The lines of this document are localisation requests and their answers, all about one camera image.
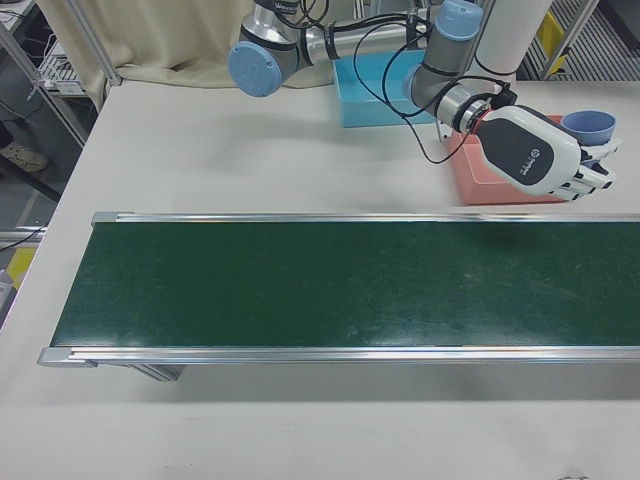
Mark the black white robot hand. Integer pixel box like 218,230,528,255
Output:
477,104,625,204

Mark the light blue plastic cup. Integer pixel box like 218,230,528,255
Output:
559,109,619,169

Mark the pink plastic box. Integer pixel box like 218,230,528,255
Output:
446,114,581,206

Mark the light blue plastic box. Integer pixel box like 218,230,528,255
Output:
331,49,441,129

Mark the white column stand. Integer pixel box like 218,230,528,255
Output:
437,0,554,144

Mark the yellow warning sign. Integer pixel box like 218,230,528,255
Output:
538,12,572,77

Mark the green conveyor belt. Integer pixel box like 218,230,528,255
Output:
49,221,640,349
37,210,640,384

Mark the beige curtain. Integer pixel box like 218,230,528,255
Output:
37,0,364,91

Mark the beige shoe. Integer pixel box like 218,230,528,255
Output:
0,141,49,174

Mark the yellow plastic item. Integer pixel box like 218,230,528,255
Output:
0,247,37,292

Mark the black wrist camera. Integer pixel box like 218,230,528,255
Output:
487,82,519,109

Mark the aluminium frame rack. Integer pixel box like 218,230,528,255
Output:
419,0,640,86

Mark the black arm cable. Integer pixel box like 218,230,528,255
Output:
299,0,501,165

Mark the metal wire shelf rack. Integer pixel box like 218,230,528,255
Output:
0,0,124,201

